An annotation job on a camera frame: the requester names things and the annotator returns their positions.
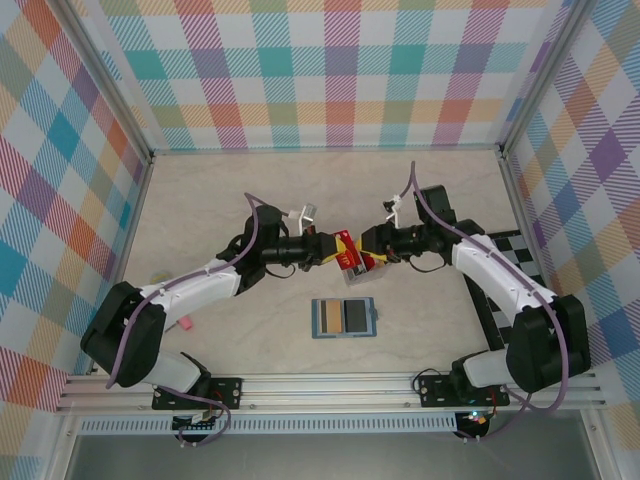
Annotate small circuit board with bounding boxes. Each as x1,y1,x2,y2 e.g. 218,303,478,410
172,410,221,432
458,408,491,427

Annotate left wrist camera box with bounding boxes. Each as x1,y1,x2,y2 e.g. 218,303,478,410
287,203,319,236

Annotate aluminium frame post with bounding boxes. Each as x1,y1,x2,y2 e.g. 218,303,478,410
59,0,156,166
497,0,594,161

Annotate thin aluminium wall rail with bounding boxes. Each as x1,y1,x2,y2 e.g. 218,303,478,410
149,144,504,157

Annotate clear acrylic card stand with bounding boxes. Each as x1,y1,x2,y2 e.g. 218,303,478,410
341,259,392,289

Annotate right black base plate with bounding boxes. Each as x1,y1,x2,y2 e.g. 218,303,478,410
417,374,511,409

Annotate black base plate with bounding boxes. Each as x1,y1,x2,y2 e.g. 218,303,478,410
151,377,244,411
417,374,511,409

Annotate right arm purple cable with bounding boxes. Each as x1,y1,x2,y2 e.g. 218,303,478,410
409,160,572,444

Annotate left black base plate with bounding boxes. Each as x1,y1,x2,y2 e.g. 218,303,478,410
151,377,244,411

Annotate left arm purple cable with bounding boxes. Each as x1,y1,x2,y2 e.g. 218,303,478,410
104,193,289,448

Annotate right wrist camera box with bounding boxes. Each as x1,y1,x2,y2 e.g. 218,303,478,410
382,194,406,226

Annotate aluminium side rail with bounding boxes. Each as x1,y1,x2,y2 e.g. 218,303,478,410
87,152,156,376
498,149,541,241

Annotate black grey checkerboard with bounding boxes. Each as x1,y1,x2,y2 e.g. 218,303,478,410
462,228,546,351

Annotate long aluminium base rail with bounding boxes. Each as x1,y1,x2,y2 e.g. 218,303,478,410
54,372,609,414

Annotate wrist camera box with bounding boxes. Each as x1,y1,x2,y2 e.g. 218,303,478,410
382,194,406,226
287,203,319,236

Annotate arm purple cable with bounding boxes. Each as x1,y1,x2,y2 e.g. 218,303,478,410
409,160,572,444
104,193,289,448

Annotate white slotted cable duct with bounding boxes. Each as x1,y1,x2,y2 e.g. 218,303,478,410
79,412,459,436

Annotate gold card black stripe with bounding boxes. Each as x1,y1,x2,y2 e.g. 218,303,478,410
319,299,344,335

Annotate blue leather card holder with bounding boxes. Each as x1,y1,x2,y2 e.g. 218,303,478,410
310,295,379,341

